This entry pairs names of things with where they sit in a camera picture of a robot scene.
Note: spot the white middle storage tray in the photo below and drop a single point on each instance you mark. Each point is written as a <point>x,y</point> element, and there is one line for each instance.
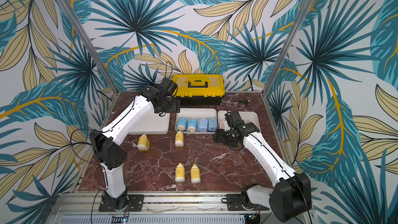
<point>198,114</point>

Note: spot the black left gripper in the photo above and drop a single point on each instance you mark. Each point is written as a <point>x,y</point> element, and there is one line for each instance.
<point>175,107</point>

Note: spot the white storage tray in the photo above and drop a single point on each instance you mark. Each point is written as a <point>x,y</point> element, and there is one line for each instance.
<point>198,114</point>
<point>152,124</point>
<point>245,116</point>

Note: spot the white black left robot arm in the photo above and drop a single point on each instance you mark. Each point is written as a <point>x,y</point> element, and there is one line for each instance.
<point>106,143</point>

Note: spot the white left storage tray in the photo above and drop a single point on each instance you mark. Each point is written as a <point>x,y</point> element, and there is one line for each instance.
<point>152,124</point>

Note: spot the blue pencil sharpener bottom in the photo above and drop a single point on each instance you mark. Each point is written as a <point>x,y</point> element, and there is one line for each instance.
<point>203,125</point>

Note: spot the white right storage tray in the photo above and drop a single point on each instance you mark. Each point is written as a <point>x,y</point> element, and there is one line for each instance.
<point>245,116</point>

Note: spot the yellow black toolbox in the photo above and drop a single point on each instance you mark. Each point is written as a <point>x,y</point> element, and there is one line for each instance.
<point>199,89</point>

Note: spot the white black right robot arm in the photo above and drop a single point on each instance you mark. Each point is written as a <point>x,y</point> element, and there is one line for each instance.
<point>290,194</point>

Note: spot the blue pencil sharpener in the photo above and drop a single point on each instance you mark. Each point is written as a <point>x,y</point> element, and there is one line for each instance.
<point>182,124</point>
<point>212,124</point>
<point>192,125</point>
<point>203,125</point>

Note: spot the yellow pencil sharpener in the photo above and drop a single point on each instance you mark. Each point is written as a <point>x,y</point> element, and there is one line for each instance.
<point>180,173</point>
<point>143,143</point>
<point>179,139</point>
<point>195,174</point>

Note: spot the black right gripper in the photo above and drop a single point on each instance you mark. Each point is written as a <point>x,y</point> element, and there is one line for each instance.
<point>223,137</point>

